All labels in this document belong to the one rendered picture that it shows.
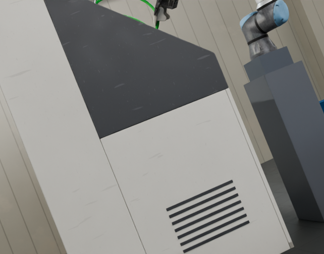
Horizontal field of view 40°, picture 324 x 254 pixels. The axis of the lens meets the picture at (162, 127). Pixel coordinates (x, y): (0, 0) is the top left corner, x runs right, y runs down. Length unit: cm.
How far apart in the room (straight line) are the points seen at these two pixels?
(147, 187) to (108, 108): 35
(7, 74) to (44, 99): 17
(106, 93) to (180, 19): 337
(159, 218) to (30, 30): 91
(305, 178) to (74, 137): 119
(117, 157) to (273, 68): 100
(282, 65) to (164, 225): 108
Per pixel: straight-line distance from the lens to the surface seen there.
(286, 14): 239
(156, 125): 180
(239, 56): 521
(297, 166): 236
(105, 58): 182
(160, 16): 207
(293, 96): 235
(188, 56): 187
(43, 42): 184
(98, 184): 177
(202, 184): 183
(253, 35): 242
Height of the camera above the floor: 71
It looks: 1 degrees up
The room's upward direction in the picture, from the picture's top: 22 degrees counter-clockwise
